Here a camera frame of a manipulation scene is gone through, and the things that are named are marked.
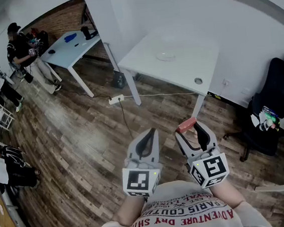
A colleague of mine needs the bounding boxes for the black yellow hazard tape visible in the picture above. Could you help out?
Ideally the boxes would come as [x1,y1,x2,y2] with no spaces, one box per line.
[207,91,222,101]

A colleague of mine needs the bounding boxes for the white plate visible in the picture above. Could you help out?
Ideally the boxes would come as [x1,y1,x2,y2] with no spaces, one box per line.
[155,50,177,64]

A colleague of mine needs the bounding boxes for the white table with clutter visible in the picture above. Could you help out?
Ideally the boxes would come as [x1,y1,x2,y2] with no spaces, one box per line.
[38,28,108,103]

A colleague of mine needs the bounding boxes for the black office chair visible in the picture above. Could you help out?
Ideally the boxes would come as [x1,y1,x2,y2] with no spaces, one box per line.
[216,52,284,164]

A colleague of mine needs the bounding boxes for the blue cloth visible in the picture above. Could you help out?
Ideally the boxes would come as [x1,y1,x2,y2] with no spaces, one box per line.
[63,33,78,43]

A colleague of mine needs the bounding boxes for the black bag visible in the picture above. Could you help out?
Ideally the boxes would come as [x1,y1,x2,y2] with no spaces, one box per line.
[111,71,127,90]

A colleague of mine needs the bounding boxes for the person's left forearm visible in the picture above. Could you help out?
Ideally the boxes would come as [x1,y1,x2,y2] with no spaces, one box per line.
[109,194,149,227]

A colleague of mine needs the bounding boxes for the red block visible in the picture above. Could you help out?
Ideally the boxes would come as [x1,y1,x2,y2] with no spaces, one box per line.
[177,116,199,134]

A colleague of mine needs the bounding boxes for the white power strip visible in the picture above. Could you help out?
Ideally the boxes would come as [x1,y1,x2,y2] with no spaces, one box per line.
[108,94,126,105]

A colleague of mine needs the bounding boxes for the person's right forearm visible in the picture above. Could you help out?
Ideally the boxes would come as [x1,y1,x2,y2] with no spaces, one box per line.
[209,177,247,211]

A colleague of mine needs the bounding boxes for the black bottle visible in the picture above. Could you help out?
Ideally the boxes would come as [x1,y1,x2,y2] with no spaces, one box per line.
[80,25,99,41]

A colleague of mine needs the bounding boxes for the white desk with grommet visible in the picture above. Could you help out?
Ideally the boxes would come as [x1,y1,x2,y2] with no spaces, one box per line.
[113,19,227,125]

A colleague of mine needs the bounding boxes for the pile of small packets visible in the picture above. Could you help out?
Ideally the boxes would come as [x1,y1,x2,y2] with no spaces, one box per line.
[249,104,282,134]

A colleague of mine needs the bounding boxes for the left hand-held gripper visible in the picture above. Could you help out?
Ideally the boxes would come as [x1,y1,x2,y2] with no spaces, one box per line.
[117,127,166,200]

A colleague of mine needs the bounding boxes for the white slatted chair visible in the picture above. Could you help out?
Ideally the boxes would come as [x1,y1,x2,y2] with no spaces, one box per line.
[0,96,16,131]

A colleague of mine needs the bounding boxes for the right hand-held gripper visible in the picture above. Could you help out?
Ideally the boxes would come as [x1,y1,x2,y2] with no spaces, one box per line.
[174,119,231,191]

